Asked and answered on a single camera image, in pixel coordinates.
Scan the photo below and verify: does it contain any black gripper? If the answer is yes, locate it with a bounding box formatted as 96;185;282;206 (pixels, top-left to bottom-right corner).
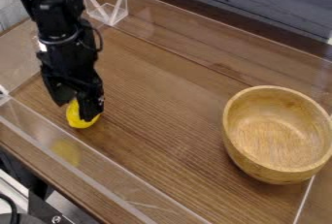
36;23;104;122

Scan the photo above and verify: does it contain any clear acrylic corner bracket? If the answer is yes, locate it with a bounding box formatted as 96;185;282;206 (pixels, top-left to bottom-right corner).
83;0;128;26

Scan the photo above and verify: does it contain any black metal table frame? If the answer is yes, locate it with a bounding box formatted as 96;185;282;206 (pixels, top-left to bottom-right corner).
0;149;100;224

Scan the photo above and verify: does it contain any clear acrylic enclosure wall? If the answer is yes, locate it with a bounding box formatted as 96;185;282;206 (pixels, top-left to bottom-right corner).
0;0;332;224

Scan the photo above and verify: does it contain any black cable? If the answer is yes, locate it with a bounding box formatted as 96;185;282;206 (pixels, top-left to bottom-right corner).
0;192;21;224

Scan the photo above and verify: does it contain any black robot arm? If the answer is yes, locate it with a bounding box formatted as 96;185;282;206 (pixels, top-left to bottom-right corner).
20;0;104;121

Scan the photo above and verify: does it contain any yellow lemon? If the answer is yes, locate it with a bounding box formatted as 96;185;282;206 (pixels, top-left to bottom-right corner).
66;100;100;129

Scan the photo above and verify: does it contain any brown wooden bowl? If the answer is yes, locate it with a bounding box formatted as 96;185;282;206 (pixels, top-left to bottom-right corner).
221;85;332;185

